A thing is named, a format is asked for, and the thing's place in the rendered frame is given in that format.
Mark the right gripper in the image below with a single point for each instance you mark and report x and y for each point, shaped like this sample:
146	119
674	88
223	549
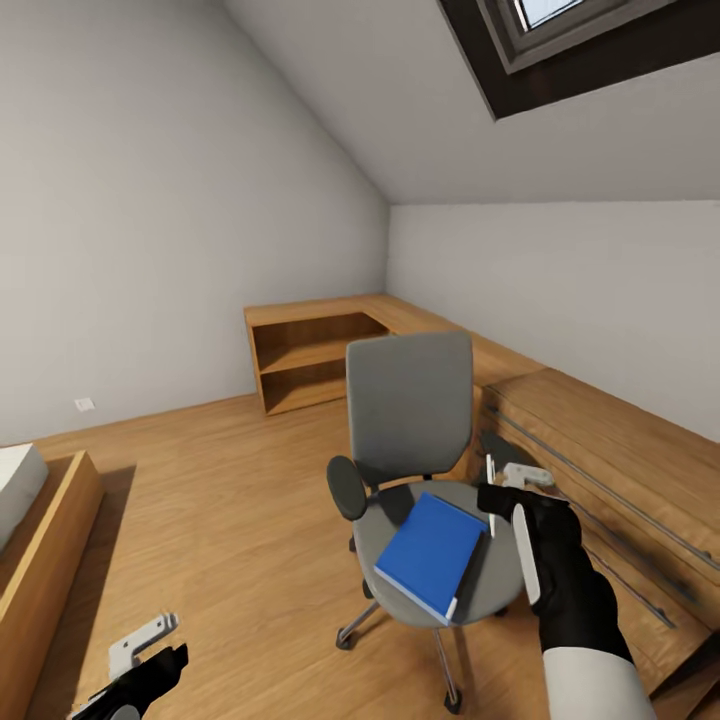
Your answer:
493	498

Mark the swivel chair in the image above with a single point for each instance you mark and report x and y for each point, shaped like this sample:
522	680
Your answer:
410	403

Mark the bookcase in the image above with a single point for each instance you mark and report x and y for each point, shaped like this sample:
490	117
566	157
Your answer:
381	311
298	352
492	362

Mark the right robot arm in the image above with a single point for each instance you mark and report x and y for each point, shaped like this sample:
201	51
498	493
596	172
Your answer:
589	670

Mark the fixed window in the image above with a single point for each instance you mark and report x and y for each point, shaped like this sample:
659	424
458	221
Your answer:
529	53

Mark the folder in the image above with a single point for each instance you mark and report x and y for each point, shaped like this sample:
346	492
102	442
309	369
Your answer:
431	556

